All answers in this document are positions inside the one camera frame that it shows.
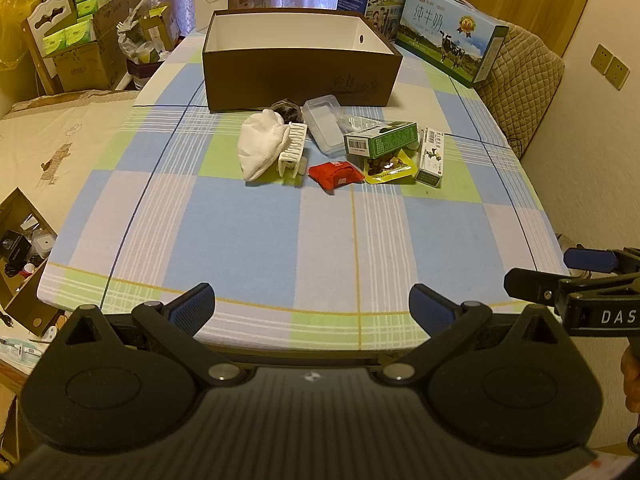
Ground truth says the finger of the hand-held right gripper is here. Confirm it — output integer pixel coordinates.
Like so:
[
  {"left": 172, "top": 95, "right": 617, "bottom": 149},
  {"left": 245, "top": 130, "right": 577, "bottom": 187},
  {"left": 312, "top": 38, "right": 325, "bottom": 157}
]
[
  {"left": 563, "top": 246, "right": 640, "bottom": 274},
  {"left": 503, "top": 267, "right": 571, "bottom": 307}
]

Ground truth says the beige quilted chair cushion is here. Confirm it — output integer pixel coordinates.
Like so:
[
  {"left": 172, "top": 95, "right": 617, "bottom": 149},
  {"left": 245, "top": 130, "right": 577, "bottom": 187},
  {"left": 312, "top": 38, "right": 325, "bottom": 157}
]
[{"left": 474, "top": 22, "right": 566, "bottom": 162}]

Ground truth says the dark hair scrunchie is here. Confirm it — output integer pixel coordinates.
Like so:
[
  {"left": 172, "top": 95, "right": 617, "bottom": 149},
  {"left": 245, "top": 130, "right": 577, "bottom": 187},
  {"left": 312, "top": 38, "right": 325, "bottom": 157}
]
[{"left": 271, "top": 100, "right": 305, "bottom": 124}]

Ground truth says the white appliance box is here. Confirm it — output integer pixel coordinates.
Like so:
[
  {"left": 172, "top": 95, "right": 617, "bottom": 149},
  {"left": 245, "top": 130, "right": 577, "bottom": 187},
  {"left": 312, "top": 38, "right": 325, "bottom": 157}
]
[{"left": 193, "top": 0, "right": 274, "bottom": 34}]

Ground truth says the white cloth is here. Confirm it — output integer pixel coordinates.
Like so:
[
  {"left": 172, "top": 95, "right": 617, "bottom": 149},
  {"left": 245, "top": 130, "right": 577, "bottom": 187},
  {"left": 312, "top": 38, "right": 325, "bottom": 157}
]
[{"left": 237, "top": 108, "right": 292, "bottom": 182}]

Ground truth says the trash bin with bag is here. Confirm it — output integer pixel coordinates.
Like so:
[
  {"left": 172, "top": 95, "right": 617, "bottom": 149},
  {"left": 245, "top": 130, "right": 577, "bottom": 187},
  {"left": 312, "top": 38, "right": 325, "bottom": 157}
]
[{"left": 116, "top": 0, "right": 177, "bottom": 89}]

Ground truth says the person's right hand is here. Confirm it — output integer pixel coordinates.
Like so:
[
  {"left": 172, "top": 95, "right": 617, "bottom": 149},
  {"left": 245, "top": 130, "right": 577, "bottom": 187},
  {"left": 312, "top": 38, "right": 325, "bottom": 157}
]
[{"left": 620, "top": 345, "right": 640, "bottom": 412}]

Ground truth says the yellow plastic bag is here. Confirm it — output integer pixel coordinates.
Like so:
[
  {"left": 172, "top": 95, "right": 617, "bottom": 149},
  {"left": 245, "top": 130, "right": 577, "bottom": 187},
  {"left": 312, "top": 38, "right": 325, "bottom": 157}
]
[{"left": 0, "top": 0, "right": 45, "bottom": 72}]

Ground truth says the open cardboard box of clutter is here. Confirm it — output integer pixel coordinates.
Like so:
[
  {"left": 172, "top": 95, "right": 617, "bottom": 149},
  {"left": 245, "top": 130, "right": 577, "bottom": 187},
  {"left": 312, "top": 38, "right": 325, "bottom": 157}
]
[{"left": 0, "top": 187, "right": 67, "bottom": 337}]

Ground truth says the small white cube container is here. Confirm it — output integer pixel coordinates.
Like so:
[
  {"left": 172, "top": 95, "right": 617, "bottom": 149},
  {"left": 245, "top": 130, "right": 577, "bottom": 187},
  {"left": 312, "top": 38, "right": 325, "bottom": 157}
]
[{"left": 32, "top": 232, "right": 57, "bottom": 262}]

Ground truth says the white and green medicine box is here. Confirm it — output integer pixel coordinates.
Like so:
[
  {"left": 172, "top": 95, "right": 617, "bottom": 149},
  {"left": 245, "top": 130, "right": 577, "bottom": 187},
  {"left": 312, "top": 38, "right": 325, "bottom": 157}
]
[{"left": 413, "top": 127, "right": 445, "bottom": 189}]

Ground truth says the plaid tablecloth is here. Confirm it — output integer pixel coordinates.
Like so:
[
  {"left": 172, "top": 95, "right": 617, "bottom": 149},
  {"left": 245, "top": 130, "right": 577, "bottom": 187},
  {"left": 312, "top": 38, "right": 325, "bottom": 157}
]
[{"left": 37, "top": 27, "right": 573, "bottom": 356}]

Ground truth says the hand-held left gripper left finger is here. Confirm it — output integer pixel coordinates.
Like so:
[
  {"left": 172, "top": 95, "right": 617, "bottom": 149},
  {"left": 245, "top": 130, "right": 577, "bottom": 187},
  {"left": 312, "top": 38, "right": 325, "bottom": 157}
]
[{"left": 62, "top": 282, "right": 248, "bottom": 389}]

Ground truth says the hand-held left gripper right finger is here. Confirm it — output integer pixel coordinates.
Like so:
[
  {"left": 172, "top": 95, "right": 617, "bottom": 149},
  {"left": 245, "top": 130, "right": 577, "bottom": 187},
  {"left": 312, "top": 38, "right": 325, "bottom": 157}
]
[{"left": 379, "top": 283, "right": 567, "bottom": 389}]

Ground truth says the green and white milk carton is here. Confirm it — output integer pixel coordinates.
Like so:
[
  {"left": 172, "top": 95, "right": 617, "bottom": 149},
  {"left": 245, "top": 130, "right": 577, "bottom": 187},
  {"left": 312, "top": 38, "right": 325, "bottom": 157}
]
[{"left": 394, "top": 0, "right": 510, "bottom": 90}]

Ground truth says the small black device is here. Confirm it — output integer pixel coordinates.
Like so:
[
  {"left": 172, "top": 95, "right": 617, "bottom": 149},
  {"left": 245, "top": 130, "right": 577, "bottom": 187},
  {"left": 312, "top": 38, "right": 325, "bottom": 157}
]
[{"left": 0, "top": 229, "right": 32, "bottom": 267}]

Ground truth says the red snack packet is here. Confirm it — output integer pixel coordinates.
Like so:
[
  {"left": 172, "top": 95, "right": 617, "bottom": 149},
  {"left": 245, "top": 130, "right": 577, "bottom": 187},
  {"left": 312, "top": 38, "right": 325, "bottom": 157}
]
[{"left": 307, "top": 159, "right": 365, "bottom": 194}]

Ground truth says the brown cardboard box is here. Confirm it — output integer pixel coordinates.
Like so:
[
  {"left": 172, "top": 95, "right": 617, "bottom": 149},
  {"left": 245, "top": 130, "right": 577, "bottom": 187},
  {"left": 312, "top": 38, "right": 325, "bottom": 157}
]
[{"left": 201, "top": 8, "right": 404, "bottom": 114}]

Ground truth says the yellow chestnut snack pouch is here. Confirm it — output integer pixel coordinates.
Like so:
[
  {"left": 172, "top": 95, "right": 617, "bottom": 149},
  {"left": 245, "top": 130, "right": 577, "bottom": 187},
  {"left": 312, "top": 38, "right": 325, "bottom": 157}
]
[{"left": 362, "top": 148, "right": 419, "bottom": 185}]

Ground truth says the white hair claw clip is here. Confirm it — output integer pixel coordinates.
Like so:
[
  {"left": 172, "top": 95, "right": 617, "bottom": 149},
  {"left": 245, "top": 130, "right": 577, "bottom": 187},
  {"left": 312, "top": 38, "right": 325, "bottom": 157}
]
[{"left": 277, "top": 120, "right": 309, "bottom": 177}]

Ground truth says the clear plastic container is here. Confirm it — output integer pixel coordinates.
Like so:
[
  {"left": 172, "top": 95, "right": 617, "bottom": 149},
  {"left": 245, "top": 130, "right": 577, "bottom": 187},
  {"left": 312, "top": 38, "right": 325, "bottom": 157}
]
[{"left": 301, "top": 94, "right": 352, "bottom": 156}]

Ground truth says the beige embroidered sheet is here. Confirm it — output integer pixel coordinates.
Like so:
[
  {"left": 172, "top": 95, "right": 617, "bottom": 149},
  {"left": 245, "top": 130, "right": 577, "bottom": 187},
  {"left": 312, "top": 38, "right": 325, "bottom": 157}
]
[{"left": 0, "top": 89, "right": 142, "bottom": 243}]

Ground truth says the wall socket plate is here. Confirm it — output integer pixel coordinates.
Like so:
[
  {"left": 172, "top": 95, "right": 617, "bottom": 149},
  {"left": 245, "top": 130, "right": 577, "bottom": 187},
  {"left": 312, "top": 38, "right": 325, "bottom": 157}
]
[
  {"left": 590, "top": 43, "right": 615, "bottom": 72},
  {"left": 605, "top": 56, "right": 631, "bottom": 91}
]

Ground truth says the cardboard box of tissue packs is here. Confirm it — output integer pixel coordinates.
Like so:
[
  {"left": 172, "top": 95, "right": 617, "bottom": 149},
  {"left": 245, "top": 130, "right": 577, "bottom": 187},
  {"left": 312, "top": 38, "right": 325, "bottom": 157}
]
[{"left": 20, "top": 0, "right": 132, "bottom": 94}]

